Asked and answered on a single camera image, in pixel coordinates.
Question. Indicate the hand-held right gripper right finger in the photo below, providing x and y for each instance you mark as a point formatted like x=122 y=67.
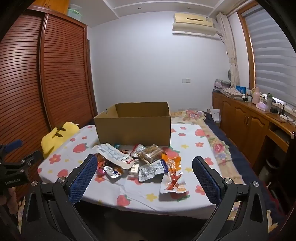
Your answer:
x=205 y=177

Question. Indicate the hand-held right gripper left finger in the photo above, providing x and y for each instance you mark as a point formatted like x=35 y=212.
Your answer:
x=84 y=177

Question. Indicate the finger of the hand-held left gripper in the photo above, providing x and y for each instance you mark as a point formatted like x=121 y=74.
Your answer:
x=29 y=159
x=14 y=144

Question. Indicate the large white snack packet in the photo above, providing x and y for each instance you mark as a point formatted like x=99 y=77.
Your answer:
x=113 y=155

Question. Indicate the white snack bar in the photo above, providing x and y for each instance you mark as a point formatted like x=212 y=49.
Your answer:
x=134 y=170

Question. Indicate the brown cardboard box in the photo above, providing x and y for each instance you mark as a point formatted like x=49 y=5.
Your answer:
x=131 y=129

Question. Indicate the person's left hand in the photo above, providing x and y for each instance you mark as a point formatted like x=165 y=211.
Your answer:
x=12 y=200

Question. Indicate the small silver snack packet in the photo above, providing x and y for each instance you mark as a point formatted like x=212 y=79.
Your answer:
x=112 y=172

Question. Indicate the floral blanket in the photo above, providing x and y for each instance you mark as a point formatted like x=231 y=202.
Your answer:
x=217 y=148

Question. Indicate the orange crayfish snack packet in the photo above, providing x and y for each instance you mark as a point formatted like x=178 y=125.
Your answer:
x=173 y=178

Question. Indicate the yellow plush toy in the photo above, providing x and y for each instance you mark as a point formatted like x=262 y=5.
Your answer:
x=55 y=136

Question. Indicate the dark blue bed sheet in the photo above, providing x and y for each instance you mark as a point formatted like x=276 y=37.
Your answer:
x=240 y=162

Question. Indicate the blue foil snack packet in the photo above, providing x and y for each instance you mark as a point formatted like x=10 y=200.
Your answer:
x=117 y=145

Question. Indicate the silver blue label snack packet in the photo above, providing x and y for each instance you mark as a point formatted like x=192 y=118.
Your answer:
x=149 y=172

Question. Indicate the white red edged snack packet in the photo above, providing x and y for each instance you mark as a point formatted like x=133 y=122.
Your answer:
x=137 y=150

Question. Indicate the clear plastic pastry box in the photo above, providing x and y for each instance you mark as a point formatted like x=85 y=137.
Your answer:
x=151 y=153

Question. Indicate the white paper bag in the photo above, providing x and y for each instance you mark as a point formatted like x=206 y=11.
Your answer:
x=215 y=115

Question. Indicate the wooden desk with clutter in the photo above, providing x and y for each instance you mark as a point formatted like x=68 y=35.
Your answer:
x=245 y=125

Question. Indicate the brown slatted wooden wardrobe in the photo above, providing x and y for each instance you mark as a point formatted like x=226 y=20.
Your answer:
x=57 y=69

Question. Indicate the beige dotted cloth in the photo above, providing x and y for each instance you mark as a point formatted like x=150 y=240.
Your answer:
x=231 y=93

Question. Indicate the pink tissue box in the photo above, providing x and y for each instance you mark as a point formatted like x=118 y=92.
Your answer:
x=262 y=106

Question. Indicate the small blue box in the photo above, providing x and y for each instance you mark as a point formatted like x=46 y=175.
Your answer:
x=241 y=89

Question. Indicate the folded purple patterned cloth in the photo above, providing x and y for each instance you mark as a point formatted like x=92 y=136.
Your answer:
x=222 y=83

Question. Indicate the pink thermos jug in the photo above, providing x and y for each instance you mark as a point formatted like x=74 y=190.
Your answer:
x=256 y=96

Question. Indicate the green capped bottle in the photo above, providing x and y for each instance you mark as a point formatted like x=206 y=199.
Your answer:
x=269 y=103

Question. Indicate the small grey fan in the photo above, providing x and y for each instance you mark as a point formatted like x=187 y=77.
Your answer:
x=229 y=76

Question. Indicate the cream patterned curtain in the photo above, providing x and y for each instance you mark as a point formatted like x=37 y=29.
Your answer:
x=231 y=51

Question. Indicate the grey striped window blind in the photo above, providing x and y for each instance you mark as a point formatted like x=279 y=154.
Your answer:
x=270 y=58

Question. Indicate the green plastic storage box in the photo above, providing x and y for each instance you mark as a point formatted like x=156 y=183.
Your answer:
x=75 y=12

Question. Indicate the white wall switch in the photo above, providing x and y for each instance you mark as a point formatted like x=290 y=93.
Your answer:
x=186 y=80

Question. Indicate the cream wall air conditioner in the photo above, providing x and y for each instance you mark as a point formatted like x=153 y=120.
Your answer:
x=196 y=24

